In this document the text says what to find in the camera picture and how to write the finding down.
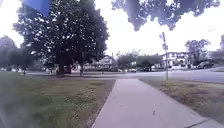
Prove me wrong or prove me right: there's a large broad dark tree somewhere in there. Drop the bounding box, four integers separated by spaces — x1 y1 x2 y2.
13 0 110 77

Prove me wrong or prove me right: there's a grey concrete sidewalk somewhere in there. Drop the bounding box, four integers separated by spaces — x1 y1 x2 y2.
90 78 224 128

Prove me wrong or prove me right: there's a white house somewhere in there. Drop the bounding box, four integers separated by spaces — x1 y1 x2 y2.
162 51 194 70

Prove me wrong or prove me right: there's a gabled house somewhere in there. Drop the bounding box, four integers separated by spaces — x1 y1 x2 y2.
83 54 117 72

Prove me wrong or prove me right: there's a dark car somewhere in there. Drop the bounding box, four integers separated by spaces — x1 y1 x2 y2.
196 61 215 70

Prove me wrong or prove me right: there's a blue flag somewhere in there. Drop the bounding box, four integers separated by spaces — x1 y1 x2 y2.
22 0 52 17

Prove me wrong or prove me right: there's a grey asphalt road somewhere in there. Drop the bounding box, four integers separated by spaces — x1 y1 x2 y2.
26 68 224 84

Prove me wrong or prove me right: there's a group of trees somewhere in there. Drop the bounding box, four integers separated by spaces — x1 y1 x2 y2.
0 35 34 73

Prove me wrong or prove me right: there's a sign pole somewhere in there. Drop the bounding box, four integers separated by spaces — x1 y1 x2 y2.
158 31 170 81

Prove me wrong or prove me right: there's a dry grass strip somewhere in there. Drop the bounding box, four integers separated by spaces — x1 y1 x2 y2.
139 78 224 126

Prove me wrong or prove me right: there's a grass lawn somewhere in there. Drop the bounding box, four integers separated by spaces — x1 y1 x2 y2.
0 71 117 128

